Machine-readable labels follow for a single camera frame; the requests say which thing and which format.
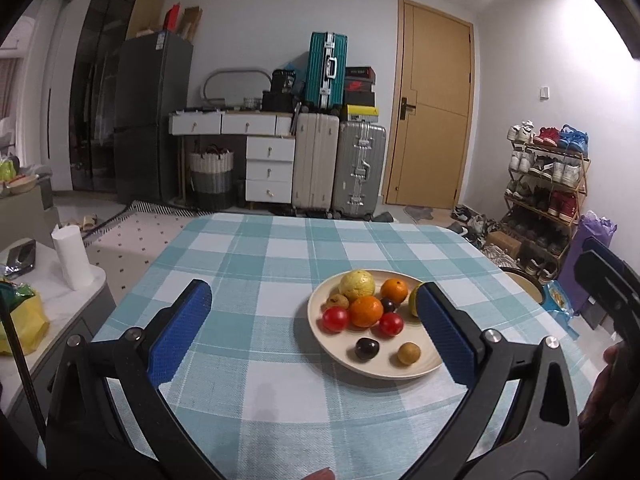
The purple bag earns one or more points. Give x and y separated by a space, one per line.
592 231

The dotted floor rug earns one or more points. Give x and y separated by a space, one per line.
125 246

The orange tangerine on plate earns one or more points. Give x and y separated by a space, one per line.
395 289

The black refrigerator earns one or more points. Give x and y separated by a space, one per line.
152 82

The white paper towel roll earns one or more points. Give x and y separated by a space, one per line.
72 254

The teal suitcase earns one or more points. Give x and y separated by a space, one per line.
326 71

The red tomato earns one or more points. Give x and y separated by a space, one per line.
335 319
391 324

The teal checked tablecloth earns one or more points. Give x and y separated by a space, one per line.
259 395

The small brown kiwi fruit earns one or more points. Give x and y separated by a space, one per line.
409 353

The large yellow citrus fruit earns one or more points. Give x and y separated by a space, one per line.
356 284

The cream oval plate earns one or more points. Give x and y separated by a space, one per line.
342 345

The small brown round fruit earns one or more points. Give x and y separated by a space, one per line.
337 301

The white side table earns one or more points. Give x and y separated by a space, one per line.
70 312

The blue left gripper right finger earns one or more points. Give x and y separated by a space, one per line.
454 334

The silver suitcase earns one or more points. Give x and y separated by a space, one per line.
358 170

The orange tangerine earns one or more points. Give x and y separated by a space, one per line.
365 311
395 289

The shoe rack with shoes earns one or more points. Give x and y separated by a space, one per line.
544 197

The white drawer cabinet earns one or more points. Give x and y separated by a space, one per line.
263 145

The yellow plastic bag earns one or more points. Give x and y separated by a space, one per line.
26 309

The dark plum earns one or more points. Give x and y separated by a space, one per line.
366 349
388 305

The woven laundry basket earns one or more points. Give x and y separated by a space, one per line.
211 174

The wooden door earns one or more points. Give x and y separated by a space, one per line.
432 109

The beige suitcase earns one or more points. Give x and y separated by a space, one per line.
316 140

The yellow-green citrus fruit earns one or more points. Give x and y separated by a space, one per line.
413 301

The person's right hand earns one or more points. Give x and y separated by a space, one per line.
595 405

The white oval mirror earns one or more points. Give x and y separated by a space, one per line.
235 88

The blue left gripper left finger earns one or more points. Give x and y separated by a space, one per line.
172 330

